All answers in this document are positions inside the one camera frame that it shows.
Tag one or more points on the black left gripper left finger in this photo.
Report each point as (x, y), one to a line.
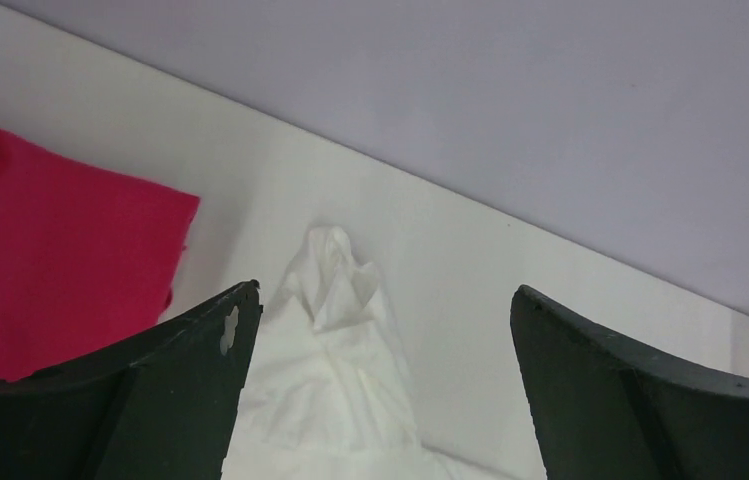
(161, 404)

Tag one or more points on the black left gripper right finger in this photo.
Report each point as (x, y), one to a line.
(607, 406)

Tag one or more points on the white printed t-shirt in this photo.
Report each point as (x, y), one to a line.
(327, 394)

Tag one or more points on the folded magenta t-shirt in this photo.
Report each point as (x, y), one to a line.
(87, 256)

